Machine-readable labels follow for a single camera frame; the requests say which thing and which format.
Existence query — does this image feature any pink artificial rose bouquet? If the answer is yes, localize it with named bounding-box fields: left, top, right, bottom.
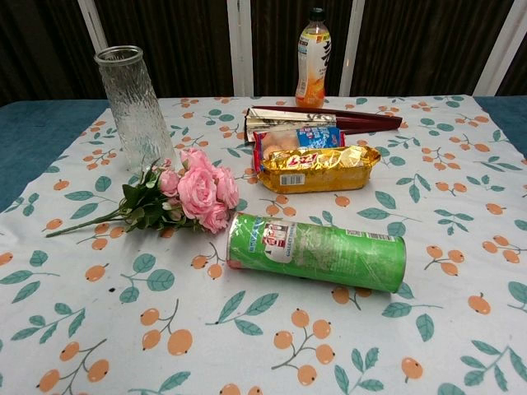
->
left=44, top=147, right=240, bottom=239

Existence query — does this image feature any clear textured glass vase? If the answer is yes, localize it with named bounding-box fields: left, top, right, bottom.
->
left=94, top=45, right=178, bottom=177

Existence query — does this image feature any gold foil biscuit pack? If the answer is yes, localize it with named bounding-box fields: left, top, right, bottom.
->
left=257, top=145, right=382, bottom=195

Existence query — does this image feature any green chips can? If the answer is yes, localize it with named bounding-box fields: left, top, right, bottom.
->
left=225, top=211, right=408, bottom=294

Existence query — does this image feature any red blue cookie pack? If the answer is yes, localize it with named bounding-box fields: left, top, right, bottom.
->
left=251, top=126, right=346, bottom=171

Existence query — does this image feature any fruit print tablecloth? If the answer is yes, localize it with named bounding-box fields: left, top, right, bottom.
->
left=0, top=95, right=527, bottom=395

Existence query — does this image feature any orange juice bottle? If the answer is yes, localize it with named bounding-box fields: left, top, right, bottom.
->
left=295, top=7, right=333, bottom=109

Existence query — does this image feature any folded fan with red handle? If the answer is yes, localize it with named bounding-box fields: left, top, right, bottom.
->
left=244, top=105, right=403, bottom=143

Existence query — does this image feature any white window frame post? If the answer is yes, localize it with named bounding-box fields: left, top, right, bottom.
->
left=473, top=0, right=527, bottom=98
left=338, top=0, right=366, bottom=98
left=77, top=0, right=111, bottom=54
left=226, top=0, right=255, bottom=98

